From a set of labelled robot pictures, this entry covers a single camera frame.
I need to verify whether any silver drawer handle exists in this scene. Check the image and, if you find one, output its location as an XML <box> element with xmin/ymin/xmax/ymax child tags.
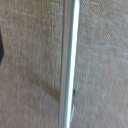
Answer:
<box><xmin>57</xmin><ymin>0</ymin><xmax>83</xmax><ymax>128</ymax></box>

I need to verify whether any brown drawer front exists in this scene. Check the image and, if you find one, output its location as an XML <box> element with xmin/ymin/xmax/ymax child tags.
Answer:
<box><xmin>0</xmin><ymin>0</ymin><xmax>128</xmax><ymax>128</ymax></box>

